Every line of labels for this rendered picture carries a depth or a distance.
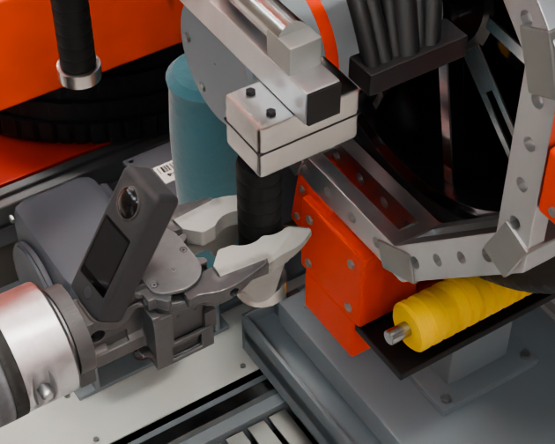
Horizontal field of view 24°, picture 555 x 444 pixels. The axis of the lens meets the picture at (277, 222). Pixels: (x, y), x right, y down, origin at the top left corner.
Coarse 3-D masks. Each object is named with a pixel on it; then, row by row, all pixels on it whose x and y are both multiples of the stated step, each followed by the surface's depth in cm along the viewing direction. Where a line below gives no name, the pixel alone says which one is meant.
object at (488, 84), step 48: (480, 0) 126; (480, 48) 122; (384, 96) 141; (432, 96) 146; (480, 96) 147; (384, 144) 141; (432, 144) 141; (480, 144) 141; (432, 192) 136; (480, 192) 134
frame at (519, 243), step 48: (528, 0) 96; (528, 48) 97; (528, 96) 100; (528, 144) 103; (336, 192) 136; (384, 192) 136; (528, 192) 106; (384, 240) 131; (432, 240) 123; (480, 240) 115; (528, 240) 108
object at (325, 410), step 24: (264, 312) 185; (264, 336) 183; (288, 336) 183; (264, 360) 182; (288, 360) 180; (288, 384) 178; (312, 384) 177; (312, 408) 173; (336, 408) 174; (312, 432) 177; (336, 432) 169; (360, 432) 171
